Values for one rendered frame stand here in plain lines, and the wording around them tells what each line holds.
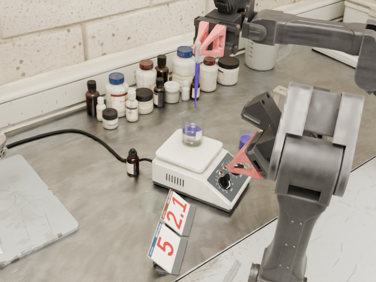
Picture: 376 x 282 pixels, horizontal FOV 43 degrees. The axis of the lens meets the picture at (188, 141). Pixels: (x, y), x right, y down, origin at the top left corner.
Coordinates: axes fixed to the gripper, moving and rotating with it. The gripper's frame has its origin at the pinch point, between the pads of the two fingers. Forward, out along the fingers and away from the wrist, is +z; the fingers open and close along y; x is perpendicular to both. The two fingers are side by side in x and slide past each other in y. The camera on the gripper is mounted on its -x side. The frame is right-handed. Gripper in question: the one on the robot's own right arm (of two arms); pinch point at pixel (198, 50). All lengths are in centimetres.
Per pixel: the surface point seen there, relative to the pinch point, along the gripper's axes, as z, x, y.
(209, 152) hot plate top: 1.1, 23.4, 4.4
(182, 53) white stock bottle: -33.4, 19.2, -20.9
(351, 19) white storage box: -108, 27, 14
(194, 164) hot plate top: 6.8, 23.4, 3.6
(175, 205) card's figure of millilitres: 14.3, 29.4, 2.9
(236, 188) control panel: 3.3, 29.0, 12.3
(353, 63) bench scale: -79, 31, 22
